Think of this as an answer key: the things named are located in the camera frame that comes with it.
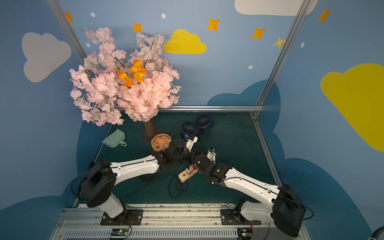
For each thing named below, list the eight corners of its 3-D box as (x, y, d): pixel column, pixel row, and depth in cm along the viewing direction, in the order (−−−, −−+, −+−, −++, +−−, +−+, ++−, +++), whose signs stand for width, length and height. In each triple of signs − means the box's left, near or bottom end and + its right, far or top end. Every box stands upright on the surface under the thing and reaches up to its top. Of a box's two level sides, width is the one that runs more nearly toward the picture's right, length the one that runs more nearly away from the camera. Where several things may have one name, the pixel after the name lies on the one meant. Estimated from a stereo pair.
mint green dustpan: (102, 143, 105) (100, 140, 103) (117, 130, 113) (116, 127, 111) (118, 152, 101) (117, 150, 98) (133, 138, 108) (131, 136, 106)
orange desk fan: (152, 156, 98) (149, 149, 92) (155, 141, 106) (152, 133, 99) (169, 156, 99) (168, 149, 92) (171, 141, 106) (170, 133, 100)
